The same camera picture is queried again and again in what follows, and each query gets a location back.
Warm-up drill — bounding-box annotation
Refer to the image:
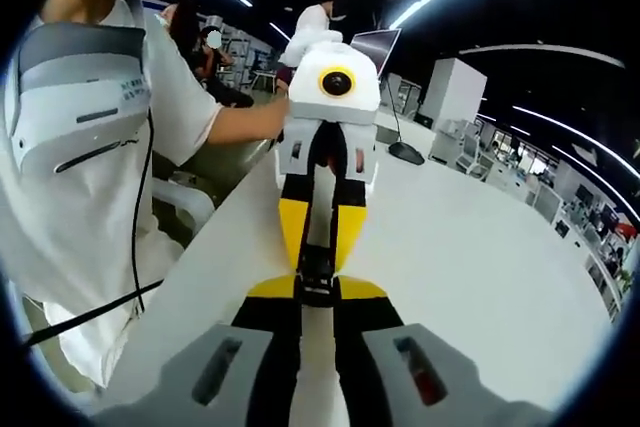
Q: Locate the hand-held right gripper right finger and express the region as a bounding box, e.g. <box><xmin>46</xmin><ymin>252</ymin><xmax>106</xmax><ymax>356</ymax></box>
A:
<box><xmin>333</xmin><ymin>275</ymin><xmax>551</xmax><ymax>427</ymax></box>

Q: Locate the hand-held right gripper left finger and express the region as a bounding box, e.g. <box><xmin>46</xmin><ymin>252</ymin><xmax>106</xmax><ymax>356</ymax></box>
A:
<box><xmin>94</xmin><ymin>274</ymin><xmax>304</xmax><ymax>427</ymax></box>

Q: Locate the black plastic buckle part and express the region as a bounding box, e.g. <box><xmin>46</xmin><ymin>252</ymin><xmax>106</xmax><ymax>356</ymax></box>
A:
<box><xmin>298</xmin><ymin>274</ymin><xmax>336</xmax><ymax>307</ymax></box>
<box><xmin>298</xmin><ymin>242</ymin><xmax>335</xmax><ymax>281</ymax></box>

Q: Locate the black desktop microphone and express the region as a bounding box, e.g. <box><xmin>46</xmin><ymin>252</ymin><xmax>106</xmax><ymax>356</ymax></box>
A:
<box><xmin>379</xmin><ymin>71</ymin><xmax>426</xmax><ymax>166</ymax></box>

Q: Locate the open laptop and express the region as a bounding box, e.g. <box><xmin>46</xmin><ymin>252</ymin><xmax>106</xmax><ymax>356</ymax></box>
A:
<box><xmin>349</xmin><ymin>28</ymin><xmax>403</xmax><ymax>79</ymax></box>

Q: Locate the white office chair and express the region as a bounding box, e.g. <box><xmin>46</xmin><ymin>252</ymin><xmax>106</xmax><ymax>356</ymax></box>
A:
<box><xmin>457</xmin><ymin>134</ymin><xmax>494</xmax><ymax>182</ymax></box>
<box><xmin>149</xmin><ymin>174</ymin><xmax>217</xmax><ymax>248</ymax></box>

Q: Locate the white cabinet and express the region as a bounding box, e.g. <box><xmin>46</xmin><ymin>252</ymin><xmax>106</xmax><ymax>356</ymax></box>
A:
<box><xmin>422</xmin><ymin>57</ymin><xmax>489</xmax><ymax>164</ymax></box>

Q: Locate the row of white office desks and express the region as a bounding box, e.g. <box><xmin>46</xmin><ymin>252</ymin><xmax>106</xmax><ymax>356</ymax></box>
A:
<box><xmin>479</xmin><ymin>116</ymin><xmax>634</xmax><ymax>321</ymax></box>

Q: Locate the white grey chest device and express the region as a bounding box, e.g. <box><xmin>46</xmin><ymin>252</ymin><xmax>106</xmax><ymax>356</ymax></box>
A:
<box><xmin>7</xmin><ymin>24</ymin><xmax>154</xmax><ymax>183</ymax></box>

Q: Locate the black device cable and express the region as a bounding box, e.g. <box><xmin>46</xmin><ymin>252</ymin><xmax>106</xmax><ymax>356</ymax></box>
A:
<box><xmin>130</xmin><ymin>106</ymin><xmax>157</xmax><ymax>313</ymax></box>

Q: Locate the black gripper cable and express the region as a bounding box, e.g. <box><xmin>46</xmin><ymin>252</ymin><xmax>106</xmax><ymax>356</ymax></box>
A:
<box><xmin>22</xmin><ymin>279</ymin><xmax>164</xmax><ymax>348</ymax></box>

